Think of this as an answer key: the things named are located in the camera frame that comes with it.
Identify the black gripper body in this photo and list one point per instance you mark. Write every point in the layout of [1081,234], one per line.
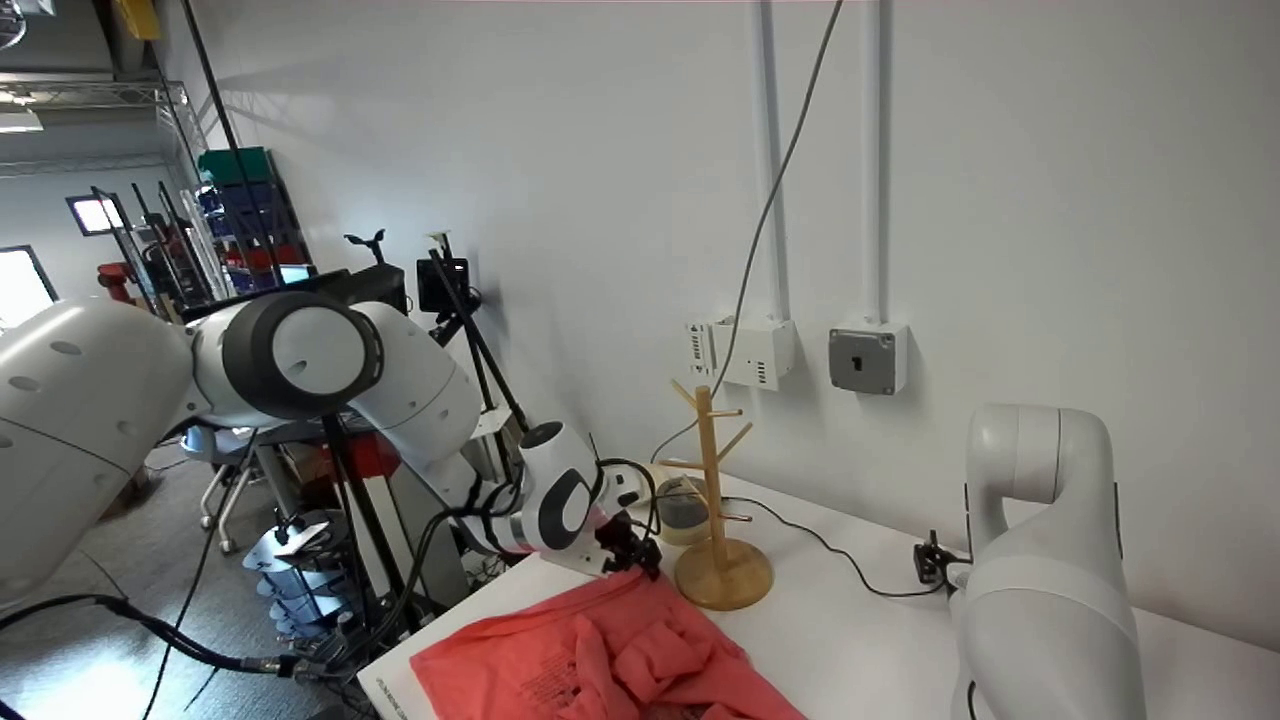
[623,539]

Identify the red shirt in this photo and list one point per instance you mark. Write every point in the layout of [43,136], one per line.
[584,664]

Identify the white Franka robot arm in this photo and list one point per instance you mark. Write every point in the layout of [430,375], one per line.
[402,375]

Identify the wooden mug tree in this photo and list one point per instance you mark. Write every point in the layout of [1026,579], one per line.
[725,565]

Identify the white grey cabinet panel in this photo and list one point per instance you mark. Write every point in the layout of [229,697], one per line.
[421,534]

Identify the white outlet with switches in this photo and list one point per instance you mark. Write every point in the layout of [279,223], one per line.
[704,348]

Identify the white socket box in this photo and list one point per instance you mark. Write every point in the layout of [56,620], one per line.
[760,355]

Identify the red box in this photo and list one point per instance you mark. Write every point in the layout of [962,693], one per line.
[368,459]

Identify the black tripod legs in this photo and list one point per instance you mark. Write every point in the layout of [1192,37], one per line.
[348,520]

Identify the small black connector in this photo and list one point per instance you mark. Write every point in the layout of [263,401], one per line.
[935,561]

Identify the grey junction box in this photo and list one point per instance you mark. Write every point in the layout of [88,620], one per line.
[864,360]

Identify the office chair chrome base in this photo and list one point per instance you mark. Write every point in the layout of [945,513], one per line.
[227,502]

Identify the blue green storage bins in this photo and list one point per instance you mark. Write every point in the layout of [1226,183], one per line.
[254,223]

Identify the red machine part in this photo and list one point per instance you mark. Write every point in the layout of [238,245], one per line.
[117,282]

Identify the small window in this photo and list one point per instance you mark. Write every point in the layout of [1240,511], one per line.
[98,215]

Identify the black slanted pole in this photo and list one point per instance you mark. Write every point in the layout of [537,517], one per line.
[206,66]

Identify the large window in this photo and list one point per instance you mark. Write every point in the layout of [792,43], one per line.
[25,282]

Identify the metal shelf rack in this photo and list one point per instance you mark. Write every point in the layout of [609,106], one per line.
[83,98]

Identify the yellow hanging object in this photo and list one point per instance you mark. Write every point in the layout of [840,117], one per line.
[139,18]

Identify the black camera on mount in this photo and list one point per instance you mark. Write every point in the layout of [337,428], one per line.
[443,282]

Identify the white wall conduit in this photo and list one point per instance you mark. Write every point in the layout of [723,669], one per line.
[877,163]
[768,81]

